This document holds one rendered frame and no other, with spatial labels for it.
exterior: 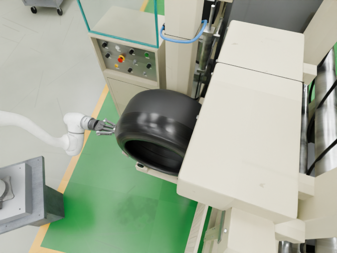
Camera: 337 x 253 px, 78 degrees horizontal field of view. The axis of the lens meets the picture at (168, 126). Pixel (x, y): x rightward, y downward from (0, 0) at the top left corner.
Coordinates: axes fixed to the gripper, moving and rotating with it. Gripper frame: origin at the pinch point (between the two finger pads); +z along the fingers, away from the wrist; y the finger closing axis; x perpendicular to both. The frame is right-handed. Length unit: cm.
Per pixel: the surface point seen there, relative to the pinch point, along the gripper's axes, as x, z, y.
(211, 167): -60, 64, -32
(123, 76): 15, -33, 59
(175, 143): -24, 44, -11
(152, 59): -5, -2, 62
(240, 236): -54, 72, -42
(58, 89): 86, -174, 81
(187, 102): -28, 43, 10
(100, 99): 95, -110, 84
